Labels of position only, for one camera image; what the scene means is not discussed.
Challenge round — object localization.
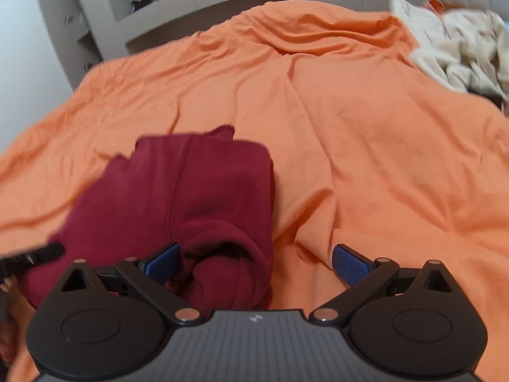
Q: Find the dark red sweater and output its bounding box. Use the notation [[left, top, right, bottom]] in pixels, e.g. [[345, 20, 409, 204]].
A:
[[18, 126, 275, 315]]

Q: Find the person's left hand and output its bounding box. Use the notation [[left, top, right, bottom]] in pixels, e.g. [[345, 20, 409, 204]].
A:
[[0, 276, 39, 367]]

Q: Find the orange bed cover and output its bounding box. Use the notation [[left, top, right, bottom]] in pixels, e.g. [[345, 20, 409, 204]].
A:
[[1, 0, 508, 381]]

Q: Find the cream patterned garment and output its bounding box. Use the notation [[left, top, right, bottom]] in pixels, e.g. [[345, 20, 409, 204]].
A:
[[389, 0, 508, 110]]

